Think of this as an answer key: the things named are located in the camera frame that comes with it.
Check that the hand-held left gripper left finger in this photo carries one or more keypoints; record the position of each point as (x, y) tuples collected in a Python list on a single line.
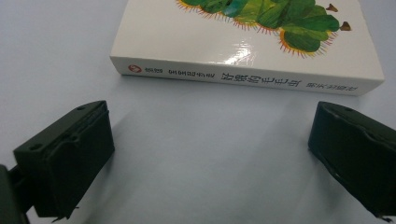
[(68, 161)]

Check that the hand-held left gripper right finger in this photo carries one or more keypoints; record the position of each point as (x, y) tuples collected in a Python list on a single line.
[(358, 155)]

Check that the white picture book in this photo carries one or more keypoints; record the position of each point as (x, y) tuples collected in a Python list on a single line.
[(186, 40)]

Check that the light blue table mat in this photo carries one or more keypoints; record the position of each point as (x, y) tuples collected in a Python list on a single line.
[(202, 155)]

